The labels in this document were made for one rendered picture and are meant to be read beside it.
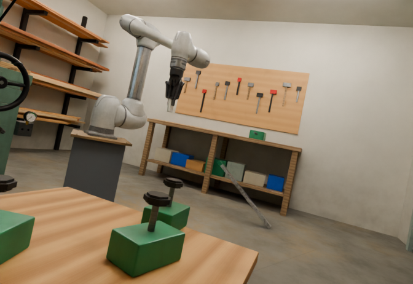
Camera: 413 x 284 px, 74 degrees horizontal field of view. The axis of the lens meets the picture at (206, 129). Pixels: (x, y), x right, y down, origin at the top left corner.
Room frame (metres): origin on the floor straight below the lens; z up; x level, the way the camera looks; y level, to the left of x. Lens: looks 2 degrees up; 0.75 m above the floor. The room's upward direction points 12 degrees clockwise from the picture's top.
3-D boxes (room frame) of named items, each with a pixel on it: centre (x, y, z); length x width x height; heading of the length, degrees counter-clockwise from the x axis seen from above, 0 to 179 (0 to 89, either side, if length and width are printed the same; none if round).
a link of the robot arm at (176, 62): (1.50, 0.22, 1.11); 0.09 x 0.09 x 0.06
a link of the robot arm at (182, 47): (1.51, 0.22, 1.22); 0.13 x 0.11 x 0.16; 143
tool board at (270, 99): (4.28, -0.36, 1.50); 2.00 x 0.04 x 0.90; 69
